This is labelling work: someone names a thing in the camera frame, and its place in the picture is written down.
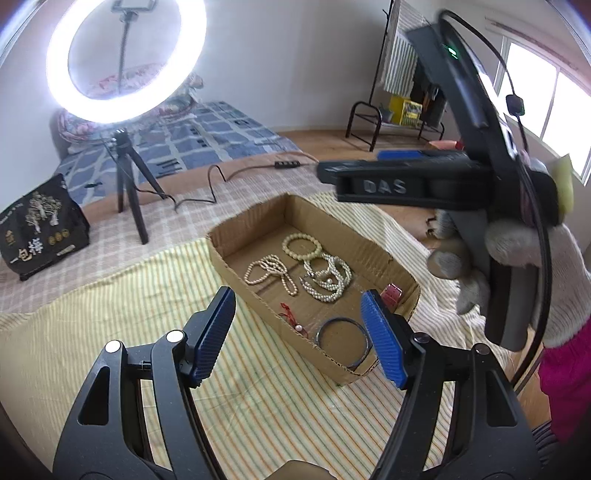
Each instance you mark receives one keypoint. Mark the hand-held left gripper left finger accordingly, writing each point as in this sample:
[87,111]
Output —
[214,332]

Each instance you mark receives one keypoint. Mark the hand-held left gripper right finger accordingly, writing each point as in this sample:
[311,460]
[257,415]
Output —
[383,337]

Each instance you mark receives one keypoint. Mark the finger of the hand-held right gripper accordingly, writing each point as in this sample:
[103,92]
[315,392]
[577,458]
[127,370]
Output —
[415,155]
[369,168]

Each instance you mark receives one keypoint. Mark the cardboard box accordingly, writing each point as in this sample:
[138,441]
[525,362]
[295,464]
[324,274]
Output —
[323,217]

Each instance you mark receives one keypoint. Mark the person's right forearm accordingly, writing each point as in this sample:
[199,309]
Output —
[570,387]

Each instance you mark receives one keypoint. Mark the person's right hand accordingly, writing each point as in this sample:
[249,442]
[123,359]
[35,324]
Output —
[563,277]

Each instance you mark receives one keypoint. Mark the yellow box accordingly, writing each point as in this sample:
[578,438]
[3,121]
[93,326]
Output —
[411,113]

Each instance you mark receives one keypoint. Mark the black metal rack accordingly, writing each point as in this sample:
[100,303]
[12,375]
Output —
[364,105]

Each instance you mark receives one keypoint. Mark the dark bangle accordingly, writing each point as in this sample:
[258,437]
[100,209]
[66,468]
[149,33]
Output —
[318,337]

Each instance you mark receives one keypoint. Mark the green striped hanging cloth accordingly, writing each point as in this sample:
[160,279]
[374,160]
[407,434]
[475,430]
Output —
[401,60]

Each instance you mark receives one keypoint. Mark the yellow striped cloth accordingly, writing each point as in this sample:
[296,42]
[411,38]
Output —
[277,415]

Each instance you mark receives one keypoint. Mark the window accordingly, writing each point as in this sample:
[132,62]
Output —
[531,92]

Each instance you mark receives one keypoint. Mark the blue patterned quilt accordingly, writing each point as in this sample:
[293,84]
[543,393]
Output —
[207,134]

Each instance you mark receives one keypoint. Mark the dark striped cloth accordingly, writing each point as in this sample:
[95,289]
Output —
[542,447]

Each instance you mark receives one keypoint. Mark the black printed bag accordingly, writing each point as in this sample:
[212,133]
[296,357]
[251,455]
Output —
[41,230]

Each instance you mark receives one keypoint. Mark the floral pillow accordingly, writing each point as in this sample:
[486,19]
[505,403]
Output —
[74,129]

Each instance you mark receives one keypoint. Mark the phone holder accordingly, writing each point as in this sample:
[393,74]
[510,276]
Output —
[134,4]

